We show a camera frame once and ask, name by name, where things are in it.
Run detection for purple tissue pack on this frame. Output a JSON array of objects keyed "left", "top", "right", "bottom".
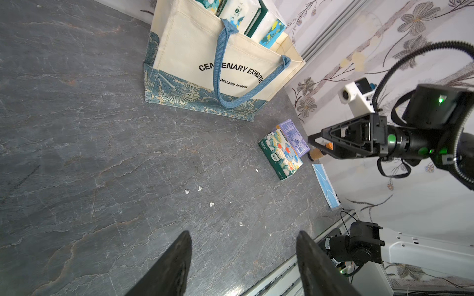
[{"left": 275, "top": 119, "right": 310, "bottom": 157}]

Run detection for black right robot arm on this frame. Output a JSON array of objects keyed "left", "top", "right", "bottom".
[{"left": 308, "top": 41, "right": 474, "bottom": 279}]

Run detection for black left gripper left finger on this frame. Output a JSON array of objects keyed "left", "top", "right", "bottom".
[{"left": 126, "top": 231, "right": 192, "bottom": 296}]

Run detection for green white tissue pack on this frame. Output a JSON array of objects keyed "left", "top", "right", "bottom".
[
  {"left": 196, "top": 0, "right": 222, "bottom": 15},
  {"left": 245, "top": 0, "right": 286, "bottom": 49}
]

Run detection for cream canvas tote bag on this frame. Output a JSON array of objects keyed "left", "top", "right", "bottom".
[{"left": 144, "top": 1, "right": 304, "bottom": 122}]

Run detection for cartoon elephant tissue pack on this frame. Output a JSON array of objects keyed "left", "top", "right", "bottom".
[{"left": 259, "top": 128, "right": 303, "bottom": 180}]

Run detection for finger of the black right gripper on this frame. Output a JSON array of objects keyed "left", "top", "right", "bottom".
[
  {"left": 314, "top": 143, "right": 370, "bottom": 160},
  {"left": 308, "top": 114, "right": 370, "bottom": 146}
]

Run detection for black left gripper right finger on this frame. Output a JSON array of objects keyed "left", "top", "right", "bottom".
[{"left": 296, "top": 231, "right": 360, "bottom": 296}]

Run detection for aluminium frame rail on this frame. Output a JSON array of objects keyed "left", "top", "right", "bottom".
[{"left": 243, "top": 210, "right": 357, "bottom": 296}]

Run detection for green white tissue pack front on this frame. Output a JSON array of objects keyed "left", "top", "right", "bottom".
[{"left": 245, "top": 0, "right": 286, "bottom": 49}]

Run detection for brown bottle orange cap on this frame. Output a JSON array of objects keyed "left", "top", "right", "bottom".
[{"left": 308, "top": 143, "right": 333, "bottom": 162}]

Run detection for blue face mask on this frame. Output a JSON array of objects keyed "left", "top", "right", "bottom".
[{"left": 312, "top": 164, "right": 341, "bottom": 210}]

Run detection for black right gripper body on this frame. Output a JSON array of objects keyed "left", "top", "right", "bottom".
[{"left": 364, "top": 113, "right": 410, "bottom": 157}]

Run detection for green white tissue pack back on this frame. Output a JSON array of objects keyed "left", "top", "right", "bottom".
[{"left": 196, "top": 0, "right": 222, "bottom": 15}]

